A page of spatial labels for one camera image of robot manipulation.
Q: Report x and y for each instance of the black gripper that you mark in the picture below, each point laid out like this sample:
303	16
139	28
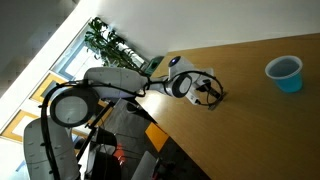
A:
205	87

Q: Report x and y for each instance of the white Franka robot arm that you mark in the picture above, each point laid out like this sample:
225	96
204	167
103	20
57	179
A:
113	80

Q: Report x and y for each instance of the blue and white cup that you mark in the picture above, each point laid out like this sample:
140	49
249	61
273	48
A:
287	80

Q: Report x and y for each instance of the green box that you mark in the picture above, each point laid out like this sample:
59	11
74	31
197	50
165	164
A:
154	65

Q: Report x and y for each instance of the green potted plant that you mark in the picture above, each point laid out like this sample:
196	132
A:
106	43

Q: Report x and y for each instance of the black tripod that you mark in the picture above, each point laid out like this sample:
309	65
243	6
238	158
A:
95	125

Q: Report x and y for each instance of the white framed window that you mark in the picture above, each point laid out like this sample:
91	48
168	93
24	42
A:
75	61

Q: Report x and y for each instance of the yellow framed panel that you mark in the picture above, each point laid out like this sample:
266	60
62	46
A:
16	126
45	88

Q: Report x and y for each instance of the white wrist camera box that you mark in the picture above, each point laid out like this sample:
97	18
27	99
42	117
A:
193	97

